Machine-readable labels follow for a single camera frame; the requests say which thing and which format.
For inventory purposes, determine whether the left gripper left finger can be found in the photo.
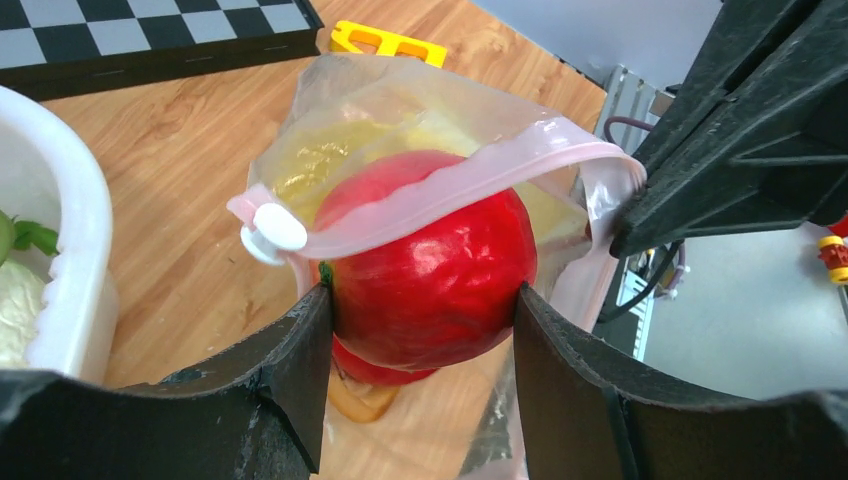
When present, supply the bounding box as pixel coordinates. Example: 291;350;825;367
1;285;332;479

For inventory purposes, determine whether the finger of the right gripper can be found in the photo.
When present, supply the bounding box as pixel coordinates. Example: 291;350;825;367
610;0;847;258

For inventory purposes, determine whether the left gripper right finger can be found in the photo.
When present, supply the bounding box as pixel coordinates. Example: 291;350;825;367
513;287;847;479

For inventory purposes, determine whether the red apple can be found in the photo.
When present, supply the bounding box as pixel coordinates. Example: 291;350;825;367
313;189;537;371

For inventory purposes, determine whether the clear zip top bag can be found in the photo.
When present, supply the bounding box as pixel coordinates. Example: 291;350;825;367
227;54;646;479

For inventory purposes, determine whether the white plastic basket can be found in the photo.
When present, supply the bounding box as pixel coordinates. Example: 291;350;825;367
1;88;119;384

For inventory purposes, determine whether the green round cabbage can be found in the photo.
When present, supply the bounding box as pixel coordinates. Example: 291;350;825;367
0;211;16;265

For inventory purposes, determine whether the yellow plastic triangle piece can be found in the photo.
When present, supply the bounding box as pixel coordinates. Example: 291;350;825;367
329;20;447;68

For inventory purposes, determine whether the black white checkerboard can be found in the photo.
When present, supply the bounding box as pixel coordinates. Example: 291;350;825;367
1;0;324;100

